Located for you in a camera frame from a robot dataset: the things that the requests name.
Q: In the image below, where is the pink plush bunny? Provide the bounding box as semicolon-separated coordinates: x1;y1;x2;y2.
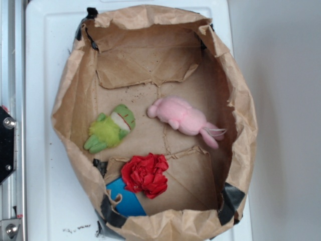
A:
147;96;226;149

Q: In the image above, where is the brown paper bag bin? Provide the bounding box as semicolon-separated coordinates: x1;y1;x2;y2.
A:
52;5;258;240

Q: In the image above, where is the red crumpled paper ball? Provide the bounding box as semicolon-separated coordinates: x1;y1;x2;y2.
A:
121;153;169;199

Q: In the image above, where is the green plush frog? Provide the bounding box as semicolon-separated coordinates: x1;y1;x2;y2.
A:
83;104;136;154

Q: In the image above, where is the blue plastic block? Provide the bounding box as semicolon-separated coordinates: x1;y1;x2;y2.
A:
106;177;146;217

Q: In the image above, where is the black mounting plate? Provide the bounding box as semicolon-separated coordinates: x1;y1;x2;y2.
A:
0;106;17;184

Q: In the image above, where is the aluminium frame rail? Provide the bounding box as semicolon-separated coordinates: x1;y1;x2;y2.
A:
1;1;28;240

